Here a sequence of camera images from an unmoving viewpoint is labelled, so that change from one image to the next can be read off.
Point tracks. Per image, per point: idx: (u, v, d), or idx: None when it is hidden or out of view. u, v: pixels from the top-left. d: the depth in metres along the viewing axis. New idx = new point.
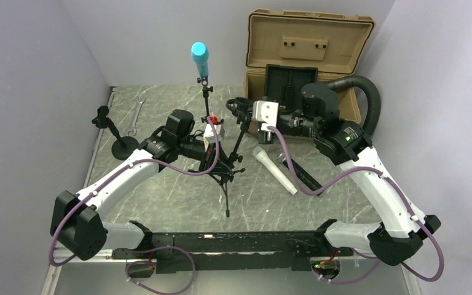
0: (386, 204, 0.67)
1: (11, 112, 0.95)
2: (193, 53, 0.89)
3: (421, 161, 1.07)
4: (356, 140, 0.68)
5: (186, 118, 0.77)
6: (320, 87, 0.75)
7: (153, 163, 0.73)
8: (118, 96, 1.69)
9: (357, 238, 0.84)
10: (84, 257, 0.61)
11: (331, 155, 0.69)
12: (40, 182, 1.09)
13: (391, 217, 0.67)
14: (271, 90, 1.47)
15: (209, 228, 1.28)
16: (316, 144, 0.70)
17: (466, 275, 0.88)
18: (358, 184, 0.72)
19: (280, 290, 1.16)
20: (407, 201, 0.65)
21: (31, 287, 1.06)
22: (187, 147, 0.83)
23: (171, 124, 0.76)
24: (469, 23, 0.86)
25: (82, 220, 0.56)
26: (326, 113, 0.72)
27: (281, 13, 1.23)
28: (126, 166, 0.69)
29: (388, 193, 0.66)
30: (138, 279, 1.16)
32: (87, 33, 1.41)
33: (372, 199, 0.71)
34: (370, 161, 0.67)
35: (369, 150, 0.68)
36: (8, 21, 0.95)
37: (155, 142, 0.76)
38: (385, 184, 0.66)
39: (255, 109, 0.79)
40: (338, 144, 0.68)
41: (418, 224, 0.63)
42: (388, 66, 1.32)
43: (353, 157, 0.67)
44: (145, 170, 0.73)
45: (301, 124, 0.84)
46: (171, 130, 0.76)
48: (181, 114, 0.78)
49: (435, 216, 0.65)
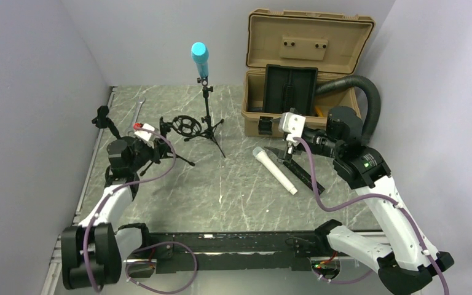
0: (397, 235, 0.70)
1: (11, 112, 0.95)
2: (193, 53, 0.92)
3: (422, 161, 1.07)
4: (374, 168, 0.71)
5: (123, 149, 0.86)
6: (345, 111, 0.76)
7: (126, 188, 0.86)
8: (117, 96, 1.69)
9: (362, 254, 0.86)
10: (112, 278, 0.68)
11: (349, 179, 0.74)
12: (41, 181, 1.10)
13: (402, 247, 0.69)
14: (271, 90, 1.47)
15: (209, 227, 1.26)
16: (335, 166, 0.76)
17: (464, 273, 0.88)
18: (373, 211, 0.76)
19: (280, 290, 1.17)
20: (420, 235, 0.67)
21: (31, 287, 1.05)
22: (139, 156, 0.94)
23: (115, 161, 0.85)
24: (469, 24, 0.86)
25: (99, 235, 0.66)
26: (350, 137, 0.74)
27: (281, 13, 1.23)
28: (108, 195, 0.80)
29: (401, 224, 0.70)
30: (138, 279, 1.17)
32: (86, 33, 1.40)
33: (383, 226, 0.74)
34: (386, 190, 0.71)
35: (387, 179, 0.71)
36: (9, 21, 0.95)
37: (117, 180, 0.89)
38: (398, 214, 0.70)
39: (284, 120, 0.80)
40: (356, 169, 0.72)
41: (429, 257, 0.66)
42: (388, 66, 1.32)
43: (369, 183, 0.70)
44: (124, 195, 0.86)
45: (324, 143, 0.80)
46: (118, 166, 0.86)
48: (115, 147, 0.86)
49: (447, 253, 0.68)
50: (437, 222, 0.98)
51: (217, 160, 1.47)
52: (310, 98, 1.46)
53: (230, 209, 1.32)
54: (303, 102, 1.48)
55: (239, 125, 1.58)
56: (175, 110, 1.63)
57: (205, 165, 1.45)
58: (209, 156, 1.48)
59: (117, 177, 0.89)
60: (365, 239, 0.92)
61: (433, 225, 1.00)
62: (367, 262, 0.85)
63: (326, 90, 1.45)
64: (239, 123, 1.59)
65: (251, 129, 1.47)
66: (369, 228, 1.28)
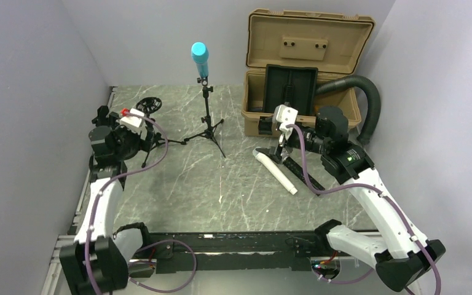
0: (386, 224, 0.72)
1: (11, 112, 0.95)
2: (193, 53, 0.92)
3: (421, 161, 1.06)
4: (357, 161, 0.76)
5: (107, 134, 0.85)
6: (332, 110, 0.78)
7: (116, 182, 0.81)
8: (118, 96, 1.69)
9: (361, 251, 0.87)
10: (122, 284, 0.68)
11: (334, 173, 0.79)
12: (41, 180, 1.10)
13: (391, 236, 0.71)
14: (270, 90, 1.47)
15: (208, 228, 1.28)
16: (322, 161, 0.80)
17: (463, 273, 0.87)
18: (361, 204, 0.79)
19: (280, 291, 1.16)
20: (407, 222, 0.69)
21: (31, 287, 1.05)
22: (123, 143, 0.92)
23: (98, 148, 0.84)
24: (470, 24, 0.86)
25: (101, 248, 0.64)
26: (336, 136, 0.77)
27: (281, 13, 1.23)
28: (98, 195, 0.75)
29: (388, 212, 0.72)
30: (138, 279, 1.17)
32: (87, 33, 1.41)
33: (373, 218, 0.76)
34: (371, 180, 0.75)
35: (371, 171, 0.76)
36: (9, 22, 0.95)
37: (101, 169, 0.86)
38: (384, 203, 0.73)
39: (277, 112, 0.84)
40: (340, 164, 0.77)
41: (418, 244, 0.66)
42: (388, 66, 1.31)
43: (352, 174, 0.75)
44: (115, 188, 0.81)
45: (313, 139, 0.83)
46: (102, 152, 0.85)
48: (98, 134, 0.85)
49: (438, 241, 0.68)
50: (436, 222, 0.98)
51: (217, 160, 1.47)
52: (309, 98, 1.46)
53: (230, 209, 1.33)
54: (303, 102, 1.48)
55: (239, 125, 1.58)
56: (175, 110, 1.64)
57: (205, 165, 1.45)
58: (209, 156, 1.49)
59: (102, 166, 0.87)
60: (367, 238, 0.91)
61: (432, 225, 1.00)
62: (367, 260, 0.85)
63: (326, 90, 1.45)
64: (239, 123, 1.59)
65: (251, 129, 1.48)
66: (370, 228, 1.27)
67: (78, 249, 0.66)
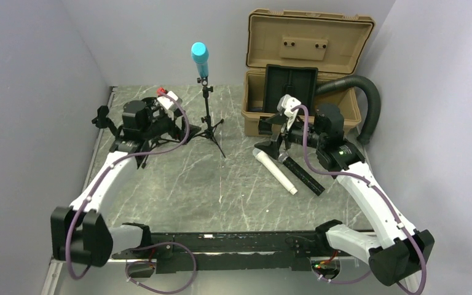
0: (373, 212, 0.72)
1: (11, 112, 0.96)
2: (193, 53, 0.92)
3: (422, 161, 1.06)
4: (349, 155, 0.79)
5: (139, 109, 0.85)
6: (330, 108, 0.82)
7: (131, 159, 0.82)
8: (117, 96, 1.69)
9: (356, 246, 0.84)
10: (98, 263, 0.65)
11: (327, 167, 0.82)
12: (41, 181, 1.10)
13: (380, 225, 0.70)
14: (270, 90, 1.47)
15: (208, 228, 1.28)
16: (316, 155, 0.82)
17: (463, 273, 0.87)
18: (352, 196, 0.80)
19: (280, 291, 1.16)
20: (394, 210, 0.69)
21: (31, 287, 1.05)
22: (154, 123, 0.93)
23: (128, 120, 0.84)
24: (469, 24, 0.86)
25: (88, 222, 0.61)
26: (331, 131, 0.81)
27: (281, 13, 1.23)
28: (108, 168, 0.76)
29: (377, 202, 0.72)
30: (138, 279, 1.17)
32: (87, 34, 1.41)
33: (363, 209, 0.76)
34: (361, 172, 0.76)
35: (361, 164, 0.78)
36: (9, 23, 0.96)
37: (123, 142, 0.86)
38: (372, 192, 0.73)
39: (283, 101, 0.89)
40: (333, 158, 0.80)
41: (404, 230, 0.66)
42: (388, 66, 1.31)
43: (342, 166, 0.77)
44: (128, 166, 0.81)
45: (311, 136, 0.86)
46: (130, 126, 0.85)
48: (132, 107, 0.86)
49: (427, 231, 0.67)
50: (437, 222, 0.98)
51: (217, 160, 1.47)
52: (309, 98, 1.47)
53: (230, 209, 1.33)
54: (303, 102, 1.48)
55: (239, 125, 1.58)
56: None
57: (205, 165, 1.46)
58: (209, 156, 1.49)
59: (125, 139, 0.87)
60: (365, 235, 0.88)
61: (432, 225, 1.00)
62: (362, 256, 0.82)
63: (326, 90, 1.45)
64: (239, 123, 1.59)
65: (251, 129, 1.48)
66: (369, 228, 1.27)
67: (69, 214, 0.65)
